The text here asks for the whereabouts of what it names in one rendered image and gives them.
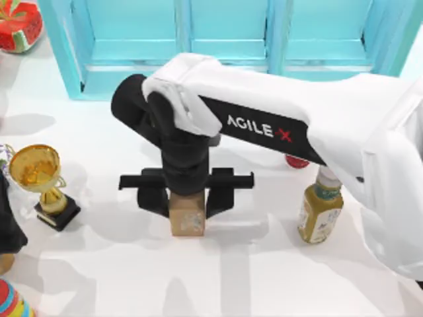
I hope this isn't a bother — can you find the stack of coloured rings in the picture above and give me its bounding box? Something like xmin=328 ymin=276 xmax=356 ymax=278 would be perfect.
xmin=0 ymin=279 xmax=35 ymax=317

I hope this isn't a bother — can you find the gold trophy with black base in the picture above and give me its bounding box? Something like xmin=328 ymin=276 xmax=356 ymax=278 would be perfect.
xmin=8 ymin=143 xmax=82 ymax=232

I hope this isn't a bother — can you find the yellow green bottle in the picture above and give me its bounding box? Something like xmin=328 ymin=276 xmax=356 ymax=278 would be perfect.
xmin=297 ymin=164 xmax=345 ymax=246

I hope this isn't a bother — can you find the light blue rack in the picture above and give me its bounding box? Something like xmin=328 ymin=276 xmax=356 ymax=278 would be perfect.
xmin=36 ymin=0 xmax=416 ymax=101

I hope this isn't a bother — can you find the brown cardboard box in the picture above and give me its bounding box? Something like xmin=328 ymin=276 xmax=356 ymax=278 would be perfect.
xmin=169 ymin=190 xmax=207 ymax=237

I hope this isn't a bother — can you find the red round cap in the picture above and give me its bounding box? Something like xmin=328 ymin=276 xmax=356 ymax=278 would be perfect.
xmin=285 ymin=155 xmax=310 ymax=170

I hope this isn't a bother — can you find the brown wooden object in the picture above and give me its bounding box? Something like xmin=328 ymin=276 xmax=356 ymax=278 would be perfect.
xmin=0 ymin=253 xmax=16 ymax=275

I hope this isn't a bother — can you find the red and green pot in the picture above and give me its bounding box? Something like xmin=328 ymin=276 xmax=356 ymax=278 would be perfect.
xmin=0 ymin=0 xmax=44 ymax=54

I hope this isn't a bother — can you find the purple and white plant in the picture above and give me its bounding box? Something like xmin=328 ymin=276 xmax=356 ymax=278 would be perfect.
xmin=0 ymin=143 xmax=15 ymax=173

